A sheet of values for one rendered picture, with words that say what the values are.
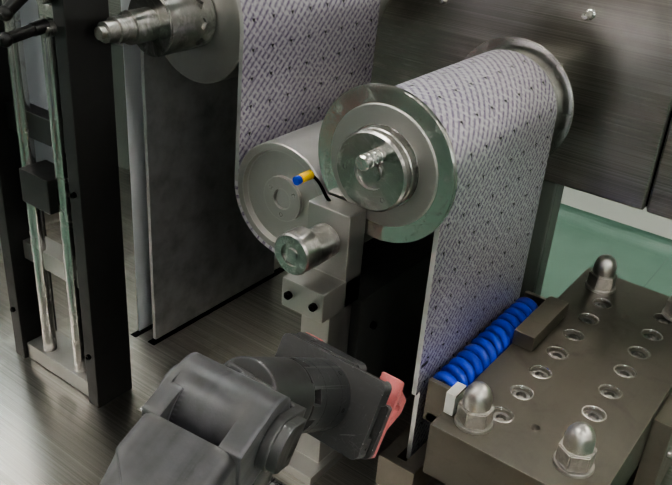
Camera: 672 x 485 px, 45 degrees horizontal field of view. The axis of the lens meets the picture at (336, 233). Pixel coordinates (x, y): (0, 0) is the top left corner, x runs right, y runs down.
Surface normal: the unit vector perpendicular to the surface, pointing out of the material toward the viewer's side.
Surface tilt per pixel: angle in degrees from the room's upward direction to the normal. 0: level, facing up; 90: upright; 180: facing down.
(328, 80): 92
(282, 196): 90
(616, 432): 0
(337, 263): 90
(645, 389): 0
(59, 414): 0
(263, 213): 90
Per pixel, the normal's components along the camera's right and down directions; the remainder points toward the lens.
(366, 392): -0.48, -0.15
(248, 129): 0.80, 0.36
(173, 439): 0.14, -0.73
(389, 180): -0.60, 0.33
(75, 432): 0.07, -0.88
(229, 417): -0.11, -0.34
